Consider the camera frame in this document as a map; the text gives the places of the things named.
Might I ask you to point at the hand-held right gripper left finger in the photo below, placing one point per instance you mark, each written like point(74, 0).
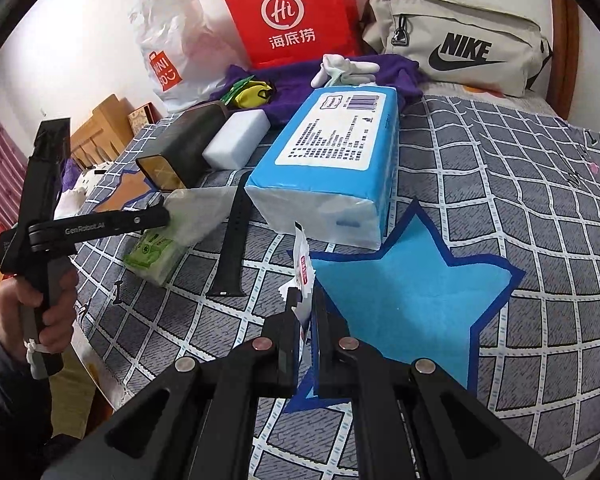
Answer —
point(287, 355)

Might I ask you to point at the grey waist bag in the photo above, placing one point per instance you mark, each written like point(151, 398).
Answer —
point(455, 20)

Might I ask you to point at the purple plush toy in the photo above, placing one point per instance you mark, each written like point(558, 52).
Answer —
point(70, 172)

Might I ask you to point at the person's left hand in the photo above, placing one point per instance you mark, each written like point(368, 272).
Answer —
point(60, 310)

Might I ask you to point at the wooden door frame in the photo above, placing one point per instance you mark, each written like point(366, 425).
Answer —
point(565, 60)

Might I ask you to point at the person's left forearm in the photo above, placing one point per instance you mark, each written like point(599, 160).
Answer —
point(10, 400)

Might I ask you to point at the white dotted pillow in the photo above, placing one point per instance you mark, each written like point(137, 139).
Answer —
point(87, 177)

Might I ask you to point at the yellow green soft pouch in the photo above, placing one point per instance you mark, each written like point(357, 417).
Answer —
point(252, 94)

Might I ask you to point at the wooden headboard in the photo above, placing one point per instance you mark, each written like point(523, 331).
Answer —
point(105, 120)

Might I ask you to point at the blue tissue pack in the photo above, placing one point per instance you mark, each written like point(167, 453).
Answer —
point(330, 160)

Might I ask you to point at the red striped curtain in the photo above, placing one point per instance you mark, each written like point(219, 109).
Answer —
point(0, 160)

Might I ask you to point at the dark tin box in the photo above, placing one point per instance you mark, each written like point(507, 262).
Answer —
point(190, 135)

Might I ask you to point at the patterned box red edge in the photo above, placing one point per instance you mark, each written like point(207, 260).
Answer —
point(140, 117)

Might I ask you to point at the white gloves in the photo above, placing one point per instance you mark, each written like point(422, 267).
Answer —
point(350, 67)

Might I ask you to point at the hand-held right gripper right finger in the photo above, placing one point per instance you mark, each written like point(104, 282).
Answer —
point(330, 355)

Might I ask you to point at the translucent white plastic bag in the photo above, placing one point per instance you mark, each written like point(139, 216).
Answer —
point(200, 210)

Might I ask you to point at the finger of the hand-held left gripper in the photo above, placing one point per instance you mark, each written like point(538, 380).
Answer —
point(152, 219)

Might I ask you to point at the white shopping bag red print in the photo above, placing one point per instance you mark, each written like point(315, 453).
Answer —
point(180, 35)

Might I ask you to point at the small red white wrapper packet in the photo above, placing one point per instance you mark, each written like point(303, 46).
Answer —
point(304, 265)

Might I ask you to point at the red paper bag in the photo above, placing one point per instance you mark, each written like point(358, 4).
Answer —
point(290, 10)

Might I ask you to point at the white sponge block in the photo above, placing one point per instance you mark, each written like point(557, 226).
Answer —
point(235, 140)

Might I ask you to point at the purple towel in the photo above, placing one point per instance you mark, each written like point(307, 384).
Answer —
point(300, 72)

